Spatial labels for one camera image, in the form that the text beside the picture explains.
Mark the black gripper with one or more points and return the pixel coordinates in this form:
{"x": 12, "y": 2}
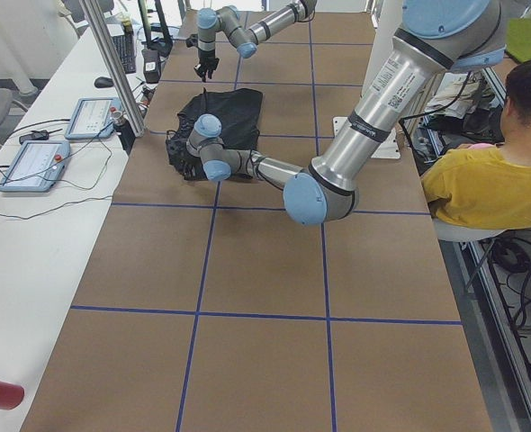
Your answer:
{"x": 206, "y": 59}

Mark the black graphic t-shirt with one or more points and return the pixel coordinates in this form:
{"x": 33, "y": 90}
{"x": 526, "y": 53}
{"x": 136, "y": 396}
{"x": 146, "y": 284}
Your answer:
{"x": 238, "y": 112}

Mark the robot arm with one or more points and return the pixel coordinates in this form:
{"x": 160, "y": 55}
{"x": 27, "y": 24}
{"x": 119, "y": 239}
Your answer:
{"x": 245, "y": 40}
{"x": 433, "y": 37}

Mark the black keyboard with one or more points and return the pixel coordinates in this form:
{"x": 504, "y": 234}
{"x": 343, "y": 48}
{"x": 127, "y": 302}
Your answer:
{"x": 124, "y": 47}

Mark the dark water bottle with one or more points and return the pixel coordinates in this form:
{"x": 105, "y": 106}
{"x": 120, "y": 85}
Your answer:
{"x": 123, "y": 129}

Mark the black computer mouse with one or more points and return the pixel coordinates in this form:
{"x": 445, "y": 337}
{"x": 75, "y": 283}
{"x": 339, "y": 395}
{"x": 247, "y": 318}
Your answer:
{"x": 103, "y": 82}

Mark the far teach pendant tablet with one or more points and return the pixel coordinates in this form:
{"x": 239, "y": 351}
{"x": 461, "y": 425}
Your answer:
{"x": 91, "y": 118}

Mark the teach pendant tablet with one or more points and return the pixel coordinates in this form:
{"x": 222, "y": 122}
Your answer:
{"x": 91, "y": 118}
{"x": 37, "y": 166}

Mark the near teach pendant tablet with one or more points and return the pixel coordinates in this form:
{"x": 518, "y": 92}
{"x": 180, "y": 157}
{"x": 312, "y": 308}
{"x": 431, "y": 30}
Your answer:
{"x": 37, "y": 166}

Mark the person in yellow shirt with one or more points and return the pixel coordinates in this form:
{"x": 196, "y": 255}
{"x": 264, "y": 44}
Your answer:
{"x": 489, "y": 188}

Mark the aluminium frame post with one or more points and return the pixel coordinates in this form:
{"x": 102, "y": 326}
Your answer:
{"x": 95, "y": 17}

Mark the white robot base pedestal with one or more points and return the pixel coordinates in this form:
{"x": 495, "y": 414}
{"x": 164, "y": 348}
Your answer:
{"x": 384, "y": 92}

